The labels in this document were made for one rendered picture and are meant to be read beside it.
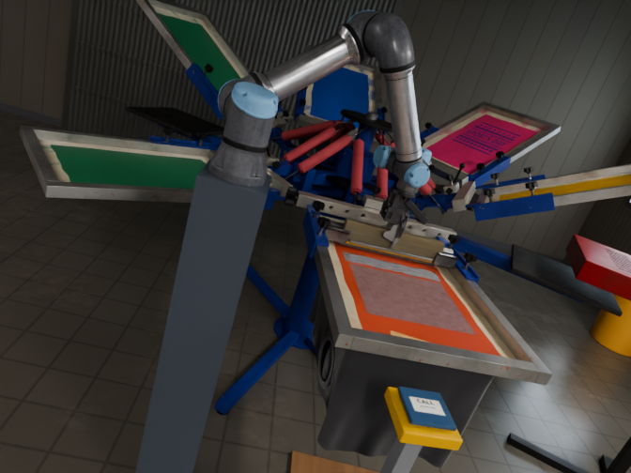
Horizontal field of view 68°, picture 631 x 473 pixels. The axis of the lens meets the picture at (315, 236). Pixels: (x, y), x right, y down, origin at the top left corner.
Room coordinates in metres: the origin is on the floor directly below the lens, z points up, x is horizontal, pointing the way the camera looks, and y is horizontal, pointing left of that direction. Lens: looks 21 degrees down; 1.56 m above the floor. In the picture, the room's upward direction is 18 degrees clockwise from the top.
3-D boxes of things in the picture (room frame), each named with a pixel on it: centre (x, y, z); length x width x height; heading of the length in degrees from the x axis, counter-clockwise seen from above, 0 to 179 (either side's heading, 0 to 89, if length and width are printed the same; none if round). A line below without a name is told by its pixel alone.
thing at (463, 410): (1.09, -0.38, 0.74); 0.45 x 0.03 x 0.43; 103
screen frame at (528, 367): (1.38, -0.32, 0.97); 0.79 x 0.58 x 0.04; 13
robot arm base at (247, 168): (1.18, 0.25, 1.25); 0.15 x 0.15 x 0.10
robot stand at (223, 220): (1.18, 0.25, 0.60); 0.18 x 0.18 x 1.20; 8
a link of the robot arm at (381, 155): (1.52, -0.17, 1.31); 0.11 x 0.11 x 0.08; 27
